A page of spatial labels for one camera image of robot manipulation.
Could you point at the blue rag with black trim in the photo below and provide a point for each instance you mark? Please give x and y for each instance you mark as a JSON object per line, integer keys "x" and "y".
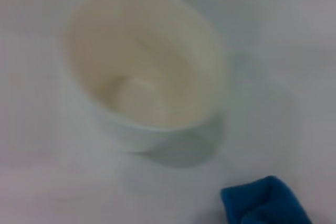
{"x": 265, "y": 203}

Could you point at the white paper cup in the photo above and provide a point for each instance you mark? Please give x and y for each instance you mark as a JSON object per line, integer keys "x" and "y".
{"x": 141, "y": 61}

